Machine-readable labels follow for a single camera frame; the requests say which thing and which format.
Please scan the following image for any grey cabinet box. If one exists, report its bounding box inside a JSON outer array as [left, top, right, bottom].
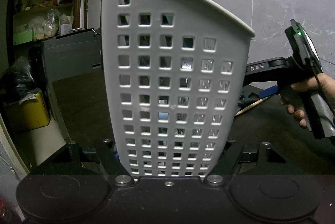
[[43, 29, 102, 83]]

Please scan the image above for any plain wooden chopstick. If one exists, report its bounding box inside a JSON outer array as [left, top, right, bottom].
[[235, 97, 269, 116]]

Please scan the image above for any yellow container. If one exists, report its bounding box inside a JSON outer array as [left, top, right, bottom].
[[19, 89, 50, 130]]

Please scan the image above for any white perforated utensil basket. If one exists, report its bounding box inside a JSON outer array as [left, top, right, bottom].
[[101, 0, 254, 178]]

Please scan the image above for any person's right hand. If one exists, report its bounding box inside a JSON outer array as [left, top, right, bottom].
[[281, 73, 335, 128]]

